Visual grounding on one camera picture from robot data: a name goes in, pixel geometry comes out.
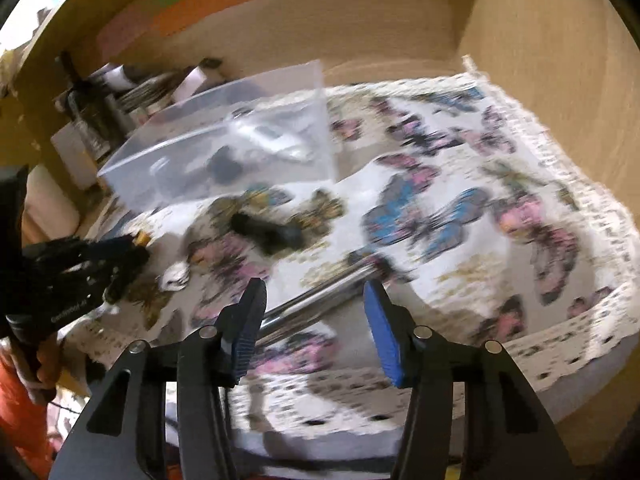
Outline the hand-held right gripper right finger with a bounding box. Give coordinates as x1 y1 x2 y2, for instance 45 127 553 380
363 279 590 480

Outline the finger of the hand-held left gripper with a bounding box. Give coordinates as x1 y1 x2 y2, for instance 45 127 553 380
75 234 151 306

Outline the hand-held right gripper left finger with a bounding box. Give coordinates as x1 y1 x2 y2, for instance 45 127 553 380
49 277 268 480

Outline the shiny metal rod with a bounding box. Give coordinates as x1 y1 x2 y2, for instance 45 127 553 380
252 263 386 349

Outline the black cylindrical object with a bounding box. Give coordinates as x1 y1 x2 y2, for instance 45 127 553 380
231 212 306 255

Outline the clear plastic storage box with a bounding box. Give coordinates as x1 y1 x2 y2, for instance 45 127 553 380
97 59 339 214

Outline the orange sleeved forearm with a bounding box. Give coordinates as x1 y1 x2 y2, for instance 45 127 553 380
0 345 56 466

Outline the person's left hand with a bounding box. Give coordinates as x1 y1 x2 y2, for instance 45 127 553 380
10 332 63 393

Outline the small silver white object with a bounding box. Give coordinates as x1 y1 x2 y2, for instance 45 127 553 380
159 263 192 293

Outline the butterfly print lace tablecloth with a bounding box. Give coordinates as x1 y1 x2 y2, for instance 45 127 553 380
60 56 640 476

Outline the dark object inside box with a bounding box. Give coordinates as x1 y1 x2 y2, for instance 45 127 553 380
208 146 244 184

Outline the stack of papers and boxes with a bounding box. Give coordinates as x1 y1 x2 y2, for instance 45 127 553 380
90 57 224 116

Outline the white object inside box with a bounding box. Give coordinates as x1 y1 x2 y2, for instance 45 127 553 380
231 121 312 162

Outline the pink sticky note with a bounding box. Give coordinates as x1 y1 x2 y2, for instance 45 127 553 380
95 12 162 62

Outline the orange sticky note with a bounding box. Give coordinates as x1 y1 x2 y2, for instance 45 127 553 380
150 0 263 38

